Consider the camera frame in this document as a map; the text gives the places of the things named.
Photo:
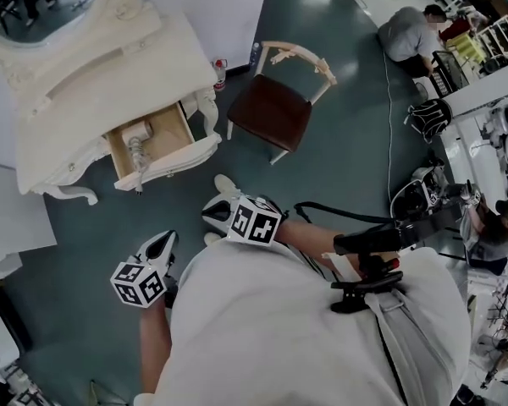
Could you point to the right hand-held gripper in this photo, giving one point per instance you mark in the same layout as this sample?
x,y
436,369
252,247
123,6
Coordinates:
x,y
254,222

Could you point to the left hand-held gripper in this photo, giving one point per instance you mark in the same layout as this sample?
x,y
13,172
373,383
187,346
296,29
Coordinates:
x,y
137,286

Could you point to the large cream wooden drawer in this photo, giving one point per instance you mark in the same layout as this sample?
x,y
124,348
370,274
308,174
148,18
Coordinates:
x,y
169,135

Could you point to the white hair dryer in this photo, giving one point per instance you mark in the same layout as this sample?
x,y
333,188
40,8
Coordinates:
x,y
135,133

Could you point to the person's left forearm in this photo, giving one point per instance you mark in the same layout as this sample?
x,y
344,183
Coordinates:
x,y
154,345

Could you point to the person's right forearm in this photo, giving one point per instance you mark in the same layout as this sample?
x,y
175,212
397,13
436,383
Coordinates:
x,y
309,237

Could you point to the cream ornate dressing table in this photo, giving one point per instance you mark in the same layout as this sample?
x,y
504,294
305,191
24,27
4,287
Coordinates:
x,y
110,100

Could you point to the person's left shoe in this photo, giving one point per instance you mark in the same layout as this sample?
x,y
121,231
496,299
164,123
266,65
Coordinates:
x,y
211,238

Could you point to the person's shoe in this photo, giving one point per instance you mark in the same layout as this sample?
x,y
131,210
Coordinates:
x,y
211,238
226,184

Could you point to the person's right shoe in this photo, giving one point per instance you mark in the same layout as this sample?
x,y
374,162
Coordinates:
x,y
226,184

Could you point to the wooden chair brown seat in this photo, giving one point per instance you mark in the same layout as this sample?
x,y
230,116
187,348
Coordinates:
x,y
271,112

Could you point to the red cap plastic bottle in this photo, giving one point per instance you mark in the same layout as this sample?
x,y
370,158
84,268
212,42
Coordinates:
x,y
220,75

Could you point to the person's white shirt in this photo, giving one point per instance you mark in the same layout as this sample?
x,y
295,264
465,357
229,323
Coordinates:
x,y
300,332

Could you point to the white shelf cabinet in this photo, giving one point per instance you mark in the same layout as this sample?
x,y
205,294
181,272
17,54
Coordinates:
x,y
8,218

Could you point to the clear plastic bottle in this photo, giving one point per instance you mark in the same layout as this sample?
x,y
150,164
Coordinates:
x,y
254,55

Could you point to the white black helmet device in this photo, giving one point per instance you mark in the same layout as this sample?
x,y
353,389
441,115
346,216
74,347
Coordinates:
x,y
419,190

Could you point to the black white backpack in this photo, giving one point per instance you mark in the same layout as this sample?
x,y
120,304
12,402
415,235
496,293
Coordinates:
x,y
429,119

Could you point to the black laptop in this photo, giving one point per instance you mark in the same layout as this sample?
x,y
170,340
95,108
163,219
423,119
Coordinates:
x,y
444,74

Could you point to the white desk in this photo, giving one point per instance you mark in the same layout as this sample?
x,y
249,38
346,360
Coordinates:
x,y
482,100

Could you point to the yellow crate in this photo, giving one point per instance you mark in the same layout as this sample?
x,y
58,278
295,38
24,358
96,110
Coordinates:
x,y
463,45

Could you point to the black chest camera mount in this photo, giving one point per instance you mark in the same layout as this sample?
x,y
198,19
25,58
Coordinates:
x,y
364,243

